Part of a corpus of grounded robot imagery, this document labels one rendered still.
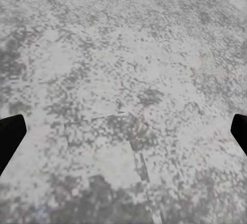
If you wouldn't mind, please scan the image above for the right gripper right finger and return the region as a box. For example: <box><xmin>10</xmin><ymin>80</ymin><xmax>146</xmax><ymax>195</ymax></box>
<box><xmin>231</xmin><ymin>114</ymin><xmax>247</xmax><ymax>155</ymax></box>

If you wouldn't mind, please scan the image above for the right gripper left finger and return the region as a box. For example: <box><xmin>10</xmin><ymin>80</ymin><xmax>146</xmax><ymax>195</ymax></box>
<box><xmin>0</xmin><ymin>114</ymin><xmax>27</xmax><ymax>176</ymax></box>

